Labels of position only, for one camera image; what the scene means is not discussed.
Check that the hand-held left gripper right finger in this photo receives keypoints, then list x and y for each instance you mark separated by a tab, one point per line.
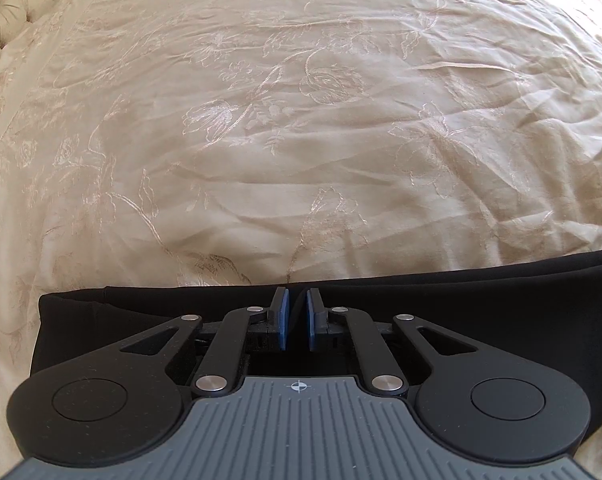
313	320

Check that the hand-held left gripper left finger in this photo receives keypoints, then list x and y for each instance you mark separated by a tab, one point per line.
282	320

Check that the black pants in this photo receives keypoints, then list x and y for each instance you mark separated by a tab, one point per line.
481	300

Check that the beige embroidered bedspread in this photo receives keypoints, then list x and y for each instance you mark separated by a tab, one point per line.
281	135

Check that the beige tufted headboard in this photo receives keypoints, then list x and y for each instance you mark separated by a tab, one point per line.
11	5

